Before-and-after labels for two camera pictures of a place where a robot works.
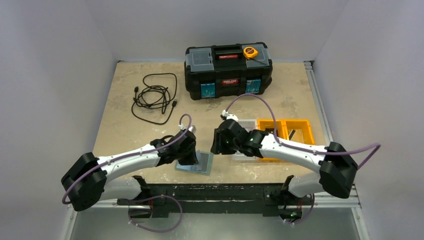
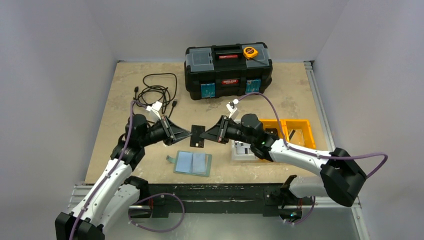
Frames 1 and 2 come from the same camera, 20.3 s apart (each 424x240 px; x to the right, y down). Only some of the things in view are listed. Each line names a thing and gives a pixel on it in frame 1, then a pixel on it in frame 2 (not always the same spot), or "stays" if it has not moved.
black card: (204, 159) → (196, 141)
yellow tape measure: (250, 52) stays
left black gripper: (192, 160) → (172, 132)
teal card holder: (196, 168) stays
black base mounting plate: (217, 200) stays
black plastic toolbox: (222, 70) stays
